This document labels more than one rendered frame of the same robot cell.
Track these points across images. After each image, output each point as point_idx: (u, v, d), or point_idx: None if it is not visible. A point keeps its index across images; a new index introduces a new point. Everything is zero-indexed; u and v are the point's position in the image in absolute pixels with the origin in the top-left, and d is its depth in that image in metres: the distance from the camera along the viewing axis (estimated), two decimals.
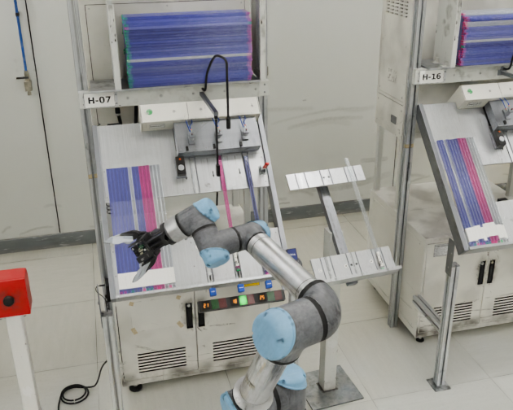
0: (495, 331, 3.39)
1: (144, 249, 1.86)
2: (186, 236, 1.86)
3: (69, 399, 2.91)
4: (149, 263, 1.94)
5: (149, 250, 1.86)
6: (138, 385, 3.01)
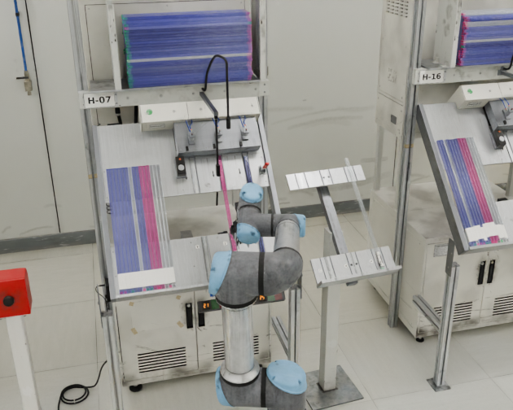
0: (495, 331, 3.39)
1: None
2: None
3: (69, 399, 2.91)
4: None
5: None
6: (138, 385, 3.01)
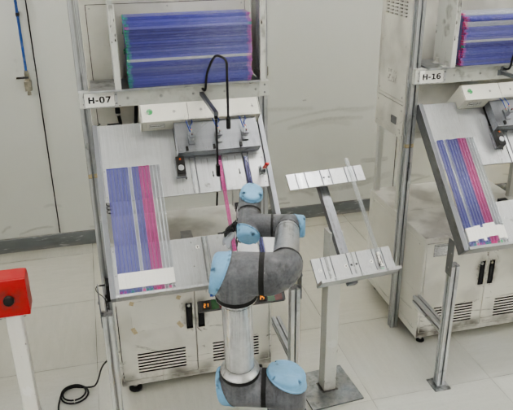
0: (495, 331, 3.39)
1: None
2: None
3: (69, 399, 2.91)
4: None
5: None
6: (138, 385, 3.01)
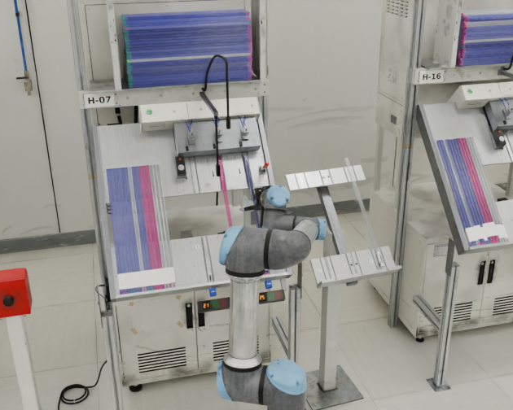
0: (495, 331, 3.39)
1: None
2: (263, 192, 2.30)
3: (69, 399, 2.91)
4: (250, 206, 2.45)
5: (262, 187, 2.41)
6: (138, 385, 3.01)
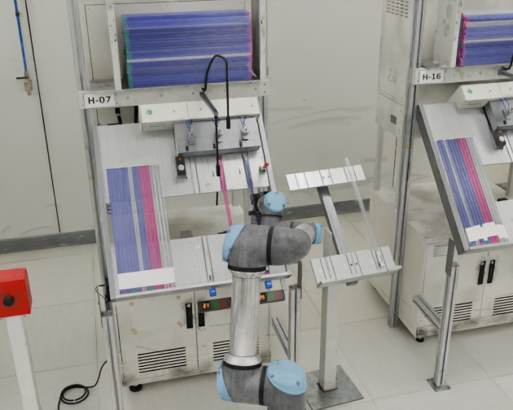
0: (495, 331, 3.39)
1: None
2: (260, 198, 2.35)
3: (69, 399, 2.91)
4: None
5: (260, 193, 2.46)
6: (138, 385, 3.01)
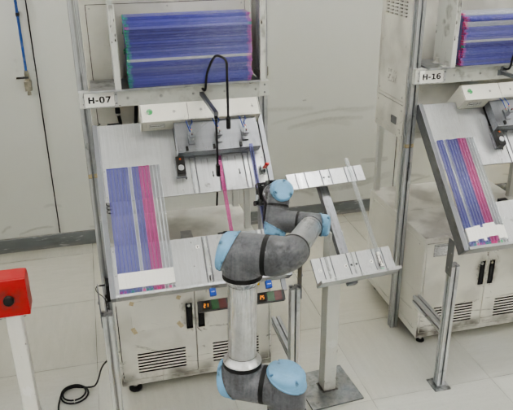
0: (495, 331, 3.39)
1: None
2: (266, 187, 2.24)
3: (69, 399, 2.91)
4: None
5: (265, 182, 2.35)
6: (138, 385, 3.01)
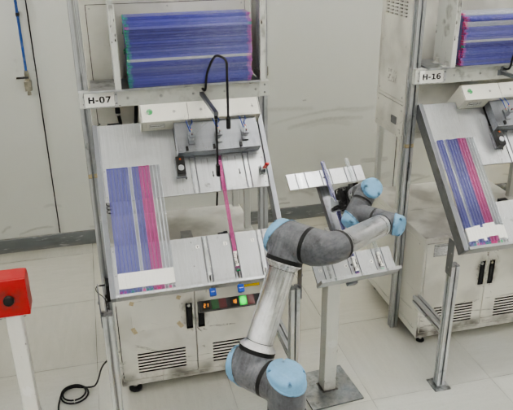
0: (495, 331, 3.39)
1: None
2: (352, 188, 2.37)
3: (69, 399, 2.91)
4: (335, 206, 2.53)
5: (345, 186, 2.48)
6: (138, 385, 3.01)
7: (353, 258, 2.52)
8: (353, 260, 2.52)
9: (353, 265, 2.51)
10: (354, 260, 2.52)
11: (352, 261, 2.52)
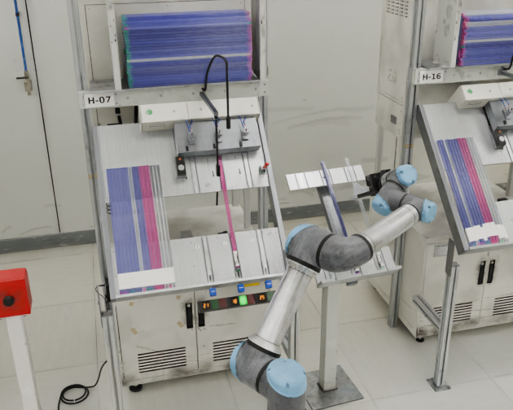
0: (495, 331, 3.39)
1: (378, 174, 2.48)
2: (386, 175, 2.35)
3: (69, 399, 2.91)
4: (364, 192, 2.49)
5: (377, 172, 2.46)
6: (138, 385, 3.01)
7: None
8: None
9: None
10: None
11: None
